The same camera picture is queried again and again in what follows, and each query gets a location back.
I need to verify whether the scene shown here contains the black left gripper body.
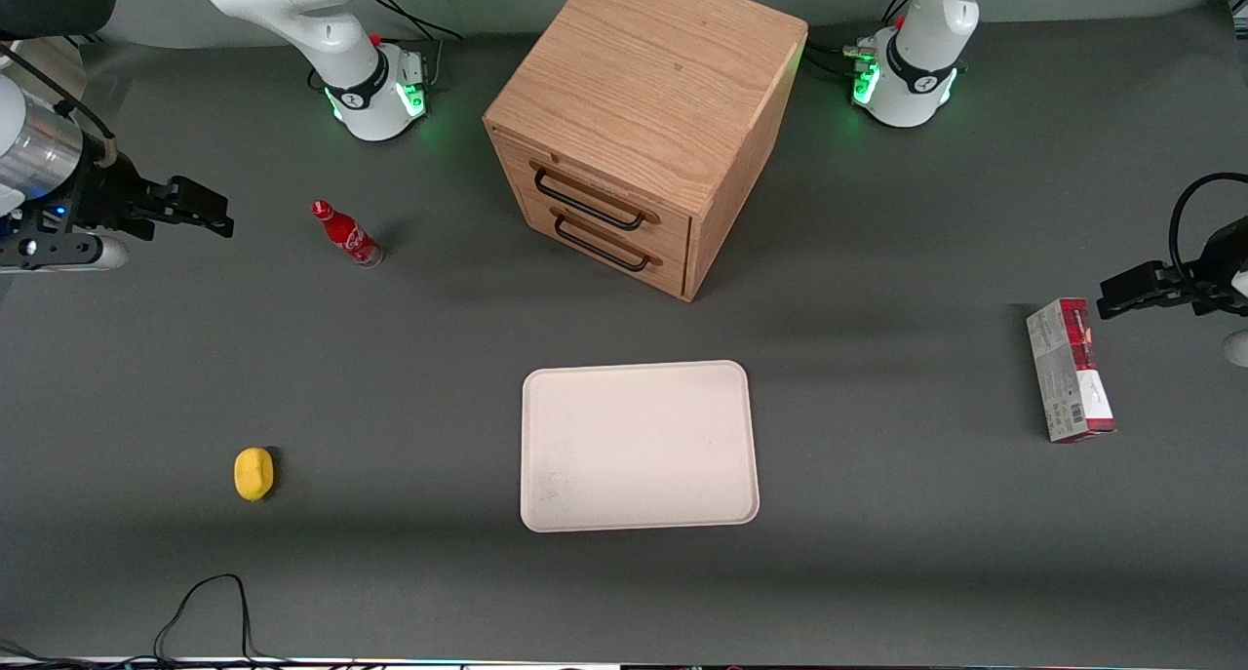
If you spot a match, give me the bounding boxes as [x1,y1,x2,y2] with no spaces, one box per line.
[1182,216,1248,317]

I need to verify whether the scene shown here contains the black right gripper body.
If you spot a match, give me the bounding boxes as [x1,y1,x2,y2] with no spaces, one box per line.
[60,143,173,242]

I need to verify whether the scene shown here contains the red coke bottle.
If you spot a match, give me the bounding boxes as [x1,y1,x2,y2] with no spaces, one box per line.
[311,199,384,268]

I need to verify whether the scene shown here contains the beige rectangular tray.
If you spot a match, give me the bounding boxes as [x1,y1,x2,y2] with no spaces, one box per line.
[521,360,761,533]

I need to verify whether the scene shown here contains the red and white carton box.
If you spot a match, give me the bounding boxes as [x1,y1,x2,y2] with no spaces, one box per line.
[1025,297,1117,445]

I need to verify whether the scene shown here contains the beige background furniture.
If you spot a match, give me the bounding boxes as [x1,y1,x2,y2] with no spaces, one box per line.
[15,36,89,105]

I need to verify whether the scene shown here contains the yellow lemon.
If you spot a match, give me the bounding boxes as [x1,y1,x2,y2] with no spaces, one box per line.
[233,447,276,503]

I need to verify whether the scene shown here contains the wooden drawer cabinet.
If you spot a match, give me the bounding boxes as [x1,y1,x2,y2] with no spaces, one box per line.
[483,0,809,303]

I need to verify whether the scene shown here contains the black left gripper cable loop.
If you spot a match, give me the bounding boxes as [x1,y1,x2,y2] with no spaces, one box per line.
[1168,172,1248,286]

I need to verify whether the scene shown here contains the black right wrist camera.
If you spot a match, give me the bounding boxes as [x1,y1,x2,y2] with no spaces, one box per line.
[0,229,130,274]

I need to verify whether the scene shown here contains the black right base cables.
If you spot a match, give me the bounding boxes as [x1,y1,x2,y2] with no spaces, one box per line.
[369,0,465,43]

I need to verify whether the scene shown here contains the black base cables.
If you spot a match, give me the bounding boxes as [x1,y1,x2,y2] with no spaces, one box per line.
[369,0,465,43]
[803,0,914,82]

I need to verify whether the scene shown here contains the black left base cables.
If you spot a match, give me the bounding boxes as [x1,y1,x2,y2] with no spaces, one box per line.
[803,0,914,82]

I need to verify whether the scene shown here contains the black cable on table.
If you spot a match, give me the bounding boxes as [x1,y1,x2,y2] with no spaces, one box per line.
[0,573,391,670]

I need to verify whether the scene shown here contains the black drawer handle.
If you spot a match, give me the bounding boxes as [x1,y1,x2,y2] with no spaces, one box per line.
[551,208,664,273]
[529,160,662,232]

